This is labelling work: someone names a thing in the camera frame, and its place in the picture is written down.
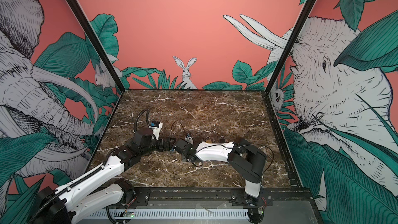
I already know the black corner frame post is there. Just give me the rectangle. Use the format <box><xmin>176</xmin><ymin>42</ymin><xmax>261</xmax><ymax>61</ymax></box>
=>
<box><xmin>265</xmin><ymin>0</ymin><xmax>317</xmax><ymax>94</ymax></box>
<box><xmin>66</xmin><ymin>0</ymin><xmax>125</xmax><ymax>93</ymax></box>

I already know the small black padlock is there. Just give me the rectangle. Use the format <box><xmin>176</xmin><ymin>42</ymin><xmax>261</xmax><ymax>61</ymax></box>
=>
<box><xmin>219</xmin><ymin>136</ymin><xmax>226</xmax><ymax>143</ymax></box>

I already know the brass padlock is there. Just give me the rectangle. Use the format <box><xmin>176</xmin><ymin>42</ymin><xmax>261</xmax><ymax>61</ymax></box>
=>
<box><xmin>205</xmin><ymin>136</ymin><xmax>212</xmax><ymax>143</ymax></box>

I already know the black right corner frame post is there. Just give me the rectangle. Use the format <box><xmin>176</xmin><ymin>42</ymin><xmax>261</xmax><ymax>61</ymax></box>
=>
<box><xmin>265</xmin><ymin>0</ymin><xmax>317</xmax><ymax>94</ymax></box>

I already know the black corrugated left cable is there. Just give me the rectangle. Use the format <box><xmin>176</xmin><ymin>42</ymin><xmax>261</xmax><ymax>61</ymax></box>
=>
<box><xmin>133</xmin><ymin>108</ymin><xmax>150</xmax><ymax>133</ymax></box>

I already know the black left corner frame post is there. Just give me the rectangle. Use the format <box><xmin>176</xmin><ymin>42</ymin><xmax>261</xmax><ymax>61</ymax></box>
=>
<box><xmin>66</xmin><ymin>0</ymin><xmax>125</xmax><ymax>93</ymax></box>

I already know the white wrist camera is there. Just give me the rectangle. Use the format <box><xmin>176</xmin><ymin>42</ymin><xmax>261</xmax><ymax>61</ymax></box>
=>
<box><xmin>185</xmin><ymin>133</ymin><xmax>193</xmax><ymax>144</ymax></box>
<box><xmin>149</xmin><ymin>121</ymin><xmax>163</xmax><ymax>141</ymax></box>

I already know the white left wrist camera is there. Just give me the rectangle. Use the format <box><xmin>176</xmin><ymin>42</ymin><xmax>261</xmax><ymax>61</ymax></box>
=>
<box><xmin>149</xmin><ymin>121</ymin><xmax>163</xmax><ymax>141</ymax></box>

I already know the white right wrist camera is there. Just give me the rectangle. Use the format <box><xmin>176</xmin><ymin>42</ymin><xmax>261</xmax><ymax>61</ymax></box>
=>
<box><xmin>185</xmin><ymin>133</ymin><xmax>193</xmax><ymax>144</ymax></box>

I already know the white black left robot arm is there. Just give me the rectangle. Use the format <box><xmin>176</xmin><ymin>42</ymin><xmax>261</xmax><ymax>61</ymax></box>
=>
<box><xmin>28</xmin><ymin>127</ymin><xmax>175</xmax><ymax>224</ymax></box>

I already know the white slotted cable duct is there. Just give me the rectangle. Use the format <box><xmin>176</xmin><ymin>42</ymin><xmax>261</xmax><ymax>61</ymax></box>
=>
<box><xmin>77</xmin><ymin>208</ymin><xmax>249</xmax><ymax>220</ymax></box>

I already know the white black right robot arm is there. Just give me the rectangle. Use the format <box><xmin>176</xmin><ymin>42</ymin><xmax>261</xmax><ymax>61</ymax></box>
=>
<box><xmin>173</xmin><ymin>138</ymin><xmax>267</xmax><ymax>199</ymax></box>

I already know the thin black right cable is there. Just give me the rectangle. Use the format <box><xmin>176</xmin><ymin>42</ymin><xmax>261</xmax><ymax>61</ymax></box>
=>
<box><xmin>169</xmin><ymin>120</ymin><xmax>187</xmax><ymax>141</ymax></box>

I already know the black front mounting rail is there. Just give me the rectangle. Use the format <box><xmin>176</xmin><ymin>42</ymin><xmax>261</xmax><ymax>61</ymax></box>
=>
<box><xmin>131</xmin><ymin>187</ymin><xmax>316</xmax><ymax>207</ymax></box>

